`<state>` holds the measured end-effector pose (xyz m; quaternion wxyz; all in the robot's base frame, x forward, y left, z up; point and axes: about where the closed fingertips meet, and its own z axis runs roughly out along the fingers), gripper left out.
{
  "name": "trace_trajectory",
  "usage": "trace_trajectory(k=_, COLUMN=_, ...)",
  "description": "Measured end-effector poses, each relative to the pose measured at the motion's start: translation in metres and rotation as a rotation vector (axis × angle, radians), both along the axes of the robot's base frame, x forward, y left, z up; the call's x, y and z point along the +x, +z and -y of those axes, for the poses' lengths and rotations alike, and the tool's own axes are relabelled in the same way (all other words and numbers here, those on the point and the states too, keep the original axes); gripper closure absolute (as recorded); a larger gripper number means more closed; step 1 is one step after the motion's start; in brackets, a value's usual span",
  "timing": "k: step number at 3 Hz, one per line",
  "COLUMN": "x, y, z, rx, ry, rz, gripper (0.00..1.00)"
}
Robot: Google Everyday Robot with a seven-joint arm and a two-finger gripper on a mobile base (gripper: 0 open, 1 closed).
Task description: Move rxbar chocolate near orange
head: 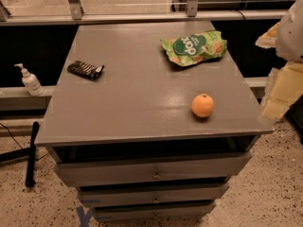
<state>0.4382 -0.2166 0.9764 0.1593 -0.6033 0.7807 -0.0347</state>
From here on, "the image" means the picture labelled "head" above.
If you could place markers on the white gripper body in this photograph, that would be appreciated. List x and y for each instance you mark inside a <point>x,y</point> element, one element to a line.
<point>292,35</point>

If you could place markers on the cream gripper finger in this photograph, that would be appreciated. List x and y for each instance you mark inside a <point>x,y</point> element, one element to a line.
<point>284,87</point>
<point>268,39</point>

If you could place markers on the black rxbar chocolate bar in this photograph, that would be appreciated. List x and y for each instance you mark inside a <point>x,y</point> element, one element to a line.
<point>85,70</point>

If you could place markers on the orange fruit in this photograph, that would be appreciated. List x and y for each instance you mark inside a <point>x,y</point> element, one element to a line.
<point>202,105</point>

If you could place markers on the green snack bag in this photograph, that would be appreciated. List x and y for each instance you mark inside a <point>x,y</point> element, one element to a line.
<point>195,48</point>

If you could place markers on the top grey drawer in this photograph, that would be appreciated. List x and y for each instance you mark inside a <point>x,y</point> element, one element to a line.
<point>152,170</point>

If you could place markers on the grey drawer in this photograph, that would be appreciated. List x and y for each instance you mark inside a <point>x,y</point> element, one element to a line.
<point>153,195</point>
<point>158,210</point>
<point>152,170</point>

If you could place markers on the grey drawer cabinet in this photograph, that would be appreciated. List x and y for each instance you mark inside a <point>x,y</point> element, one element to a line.
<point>140,107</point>

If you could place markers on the middle grey drawer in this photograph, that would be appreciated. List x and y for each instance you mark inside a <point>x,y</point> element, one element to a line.
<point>153,195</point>

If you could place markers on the bottom grey drawer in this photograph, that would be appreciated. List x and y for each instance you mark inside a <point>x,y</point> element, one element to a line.
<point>158,210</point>

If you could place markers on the blue tape cross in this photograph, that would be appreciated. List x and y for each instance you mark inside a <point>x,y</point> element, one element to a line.
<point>84,217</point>

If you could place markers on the white pump bottle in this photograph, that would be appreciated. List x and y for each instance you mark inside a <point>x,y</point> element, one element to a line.
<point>30,81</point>

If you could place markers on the black stand leg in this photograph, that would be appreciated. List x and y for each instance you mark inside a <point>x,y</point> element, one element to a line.
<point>31,156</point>

